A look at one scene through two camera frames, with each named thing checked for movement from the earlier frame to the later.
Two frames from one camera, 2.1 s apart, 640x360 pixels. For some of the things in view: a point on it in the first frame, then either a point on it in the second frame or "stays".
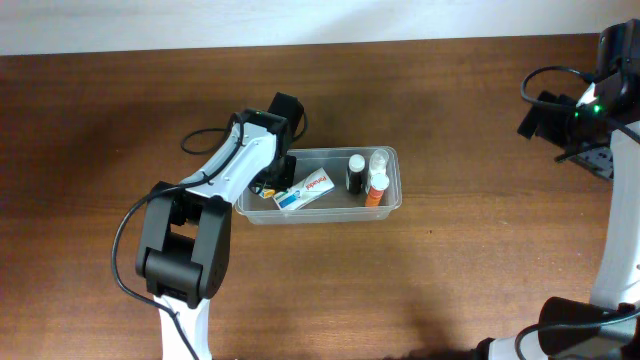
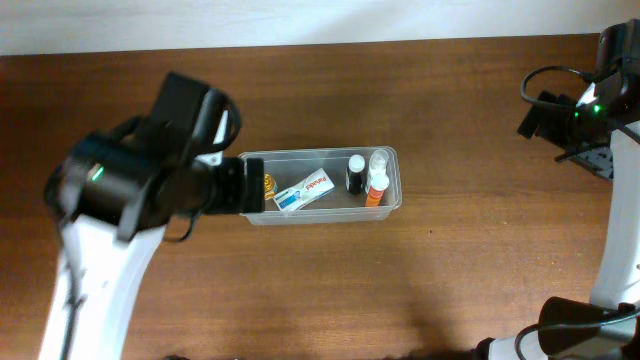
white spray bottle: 378,164 stays
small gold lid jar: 267,193 stays
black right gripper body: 535,120 stays
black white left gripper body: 282,173 -> 254,185
